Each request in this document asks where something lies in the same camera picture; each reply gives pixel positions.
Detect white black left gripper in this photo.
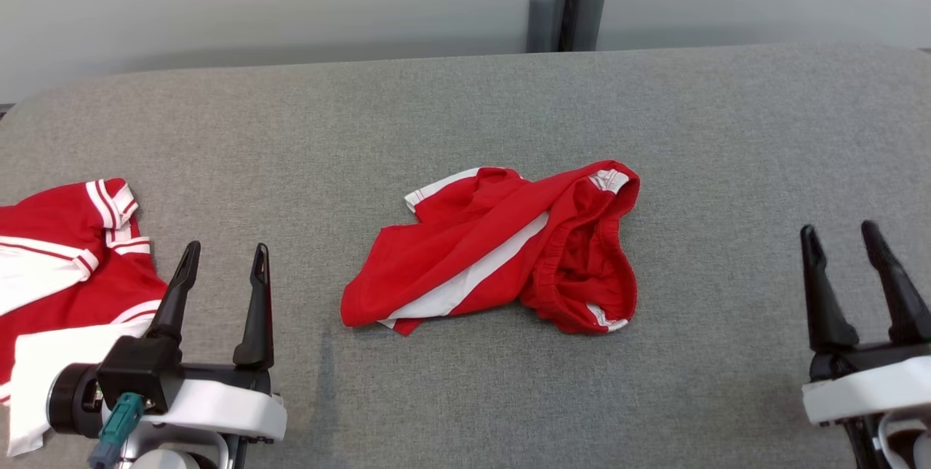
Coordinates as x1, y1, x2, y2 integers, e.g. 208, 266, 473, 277
47, 241, 287, 445

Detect red Bulls 23 jersey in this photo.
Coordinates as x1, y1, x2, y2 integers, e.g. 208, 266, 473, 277
0, 178, 169, 457

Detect red shorts with white stripes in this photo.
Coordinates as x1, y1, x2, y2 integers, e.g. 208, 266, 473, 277
340, 160, 641, 337

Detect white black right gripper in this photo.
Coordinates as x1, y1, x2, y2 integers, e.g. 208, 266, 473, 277
800, 220, 931, 426

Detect teal plug black left cable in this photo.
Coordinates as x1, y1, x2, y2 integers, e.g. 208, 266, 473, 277
87, 392, 145, 469

